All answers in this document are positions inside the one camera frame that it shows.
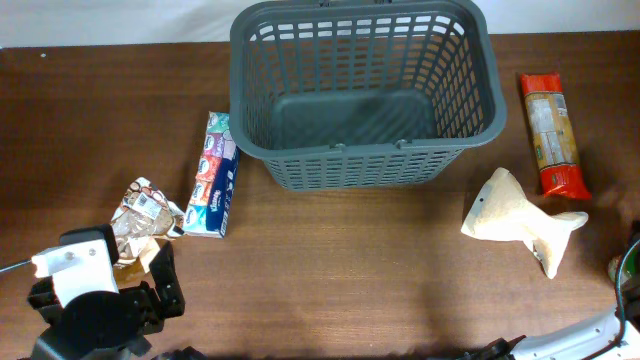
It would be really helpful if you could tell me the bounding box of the beige paper food bag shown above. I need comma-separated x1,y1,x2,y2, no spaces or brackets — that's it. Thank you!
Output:
461,167,589,279

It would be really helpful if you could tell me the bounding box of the red spaghetti pasta packet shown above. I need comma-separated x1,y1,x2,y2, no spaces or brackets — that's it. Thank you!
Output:
520,73,592,200

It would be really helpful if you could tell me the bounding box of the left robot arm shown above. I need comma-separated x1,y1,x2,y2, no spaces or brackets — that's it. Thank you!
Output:
27,224,185,359

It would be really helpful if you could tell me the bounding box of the brown cookie snack bag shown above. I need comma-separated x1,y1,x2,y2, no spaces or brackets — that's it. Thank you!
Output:
110,177,185,287

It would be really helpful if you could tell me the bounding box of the green lid spice jar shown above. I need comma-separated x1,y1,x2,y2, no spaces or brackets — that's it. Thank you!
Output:
608,246,639,286

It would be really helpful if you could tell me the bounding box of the grey plastic shopping basket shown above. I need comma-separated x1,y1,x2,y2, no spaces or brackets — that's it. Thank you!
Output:
230,0,507,191

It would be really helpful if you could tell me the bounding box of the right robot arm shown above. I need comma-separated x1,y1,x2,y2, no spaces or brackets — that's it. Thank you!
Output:
463,221,639,360

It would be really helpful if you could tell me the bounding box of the multicolour tissue multipack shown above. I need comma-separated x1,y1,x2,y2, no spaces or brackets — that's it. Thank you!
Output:
183,112,239,238

